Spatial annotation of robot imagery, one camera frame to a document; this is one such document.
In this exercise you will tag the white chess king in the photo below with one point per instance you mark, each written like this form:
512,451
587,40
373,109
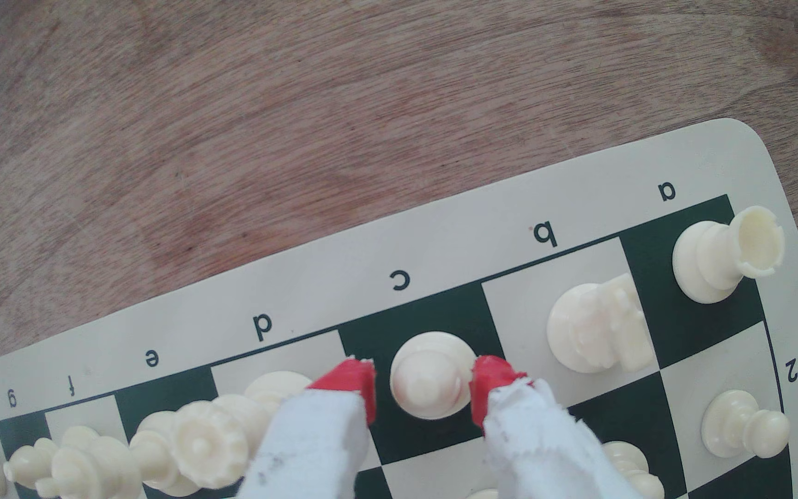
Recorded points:
94,471

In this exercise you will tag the white chess queen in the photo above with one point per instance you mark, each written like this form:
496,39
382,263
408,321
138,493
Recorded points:
205,443

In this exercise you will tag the white chess pawn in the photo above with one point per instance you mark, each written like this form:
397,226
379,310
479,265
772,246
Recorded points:
631,471
738,423

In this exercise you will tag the green cream chess mat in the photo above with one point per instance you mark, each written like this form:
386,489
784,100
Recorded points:
440,242

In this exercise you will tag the white chess bishop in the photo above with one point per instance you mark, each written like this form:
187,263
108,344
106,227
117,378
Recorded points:
25,466
432,378

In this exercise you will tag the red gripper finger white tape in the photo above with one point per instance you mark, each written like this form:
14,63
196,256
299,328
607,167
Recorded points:
544,443
316,443

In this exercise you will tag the white chess knight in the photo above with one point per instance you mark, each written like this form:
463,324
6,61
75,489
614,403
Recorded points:
593,326

